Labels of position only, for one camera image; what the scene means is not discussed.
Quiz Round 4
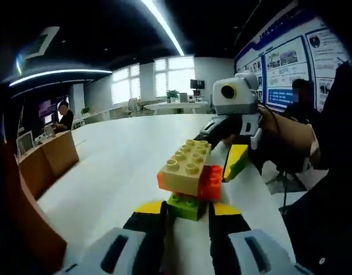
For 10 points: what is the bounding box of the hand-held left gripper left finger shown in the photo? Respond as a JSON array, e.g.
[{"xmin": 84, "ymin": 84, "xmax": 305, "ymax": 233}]
[{"xmin": 60, "ymin": 200, "xmax": 168, "ymax": 275}]

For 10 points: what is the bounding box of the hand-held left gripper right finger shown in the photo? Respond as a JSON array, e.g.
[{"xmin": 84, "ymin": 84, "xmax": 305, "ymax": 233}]
[{"xmin": 207, "ymin": 202, "xmax": 308, "ymax": 275}]

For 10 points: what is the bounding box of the colourful toy brick item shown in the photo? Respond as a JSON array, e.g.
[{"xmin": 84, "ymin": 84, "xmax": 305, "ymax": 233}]
[{"xmin": 157, "ymin": 139, "xmax": 224, "ymax": 222}]

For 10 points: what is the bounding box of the person's right hand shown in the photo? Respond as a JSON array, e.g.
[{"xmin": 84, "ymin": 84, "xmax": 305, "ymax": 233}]
[{"xmin": 257, "ymin": 106, "xmax": 292, "ymax": 172}]

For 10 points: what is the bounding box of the white office desk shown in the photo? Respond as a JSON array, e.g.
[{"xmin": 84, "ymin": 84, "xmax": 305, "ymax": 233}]
[{"xmin": 141, "ymin": 100, "xmax": 211, "ymax": 115}]

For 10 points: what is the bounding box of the bright window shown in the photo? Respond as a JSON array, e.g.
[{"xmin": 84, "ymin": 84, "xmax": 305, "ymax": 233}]
[{"xmin": 111, "ymin": 56, "xmax": 195, "ymax": 105}]

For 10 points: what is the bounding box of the person's black shirt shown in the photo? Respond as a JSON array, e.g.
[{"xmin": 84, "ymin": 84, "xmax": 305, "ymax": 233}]
[{"xmin": 278, "ymin": 168, "xmax": 352, "ymax": 275}]

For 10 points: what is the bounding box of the curved ceiling light strip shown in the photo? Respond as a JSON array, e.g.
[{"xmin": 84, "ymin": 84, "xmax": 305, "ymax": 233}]
[
  {"xmin": 8, "ymin": 68, "xmax": 113, "ymax": 87},
  {"xmin": 141, "ymin": 0, "xmax": 185, "ymax": 55}
]

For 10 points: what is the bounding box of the white mesh office chair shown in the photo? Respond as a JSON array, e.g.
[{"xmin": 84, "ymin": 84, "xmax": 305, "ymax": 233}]
[{"xmin": 17, "ymin": 130, "xmax": 35, "ymax": 157}]

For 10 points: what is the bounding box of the ceiling air vent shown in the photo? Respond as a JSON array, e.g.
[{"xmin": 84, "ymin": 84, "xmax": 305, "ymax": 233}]
[{"xmin": 21, "ymin": 26, "xmax": 61, "ymax": 60}]

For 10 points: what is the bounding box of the blue wall info board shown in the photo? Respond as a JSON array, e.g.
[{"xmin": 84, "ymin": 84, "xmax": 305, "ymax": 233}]
[{"xmin": 234, "ymin": 11, "xmax": 352, "ymax": 112}]

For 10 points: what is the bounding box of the purple wall screen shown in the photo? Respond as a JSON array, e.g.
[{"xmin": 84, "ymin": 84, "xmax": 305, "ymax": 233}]
[{"xmin": 39, "ymin": 99, "xmax": 61, "ymax": 114}]

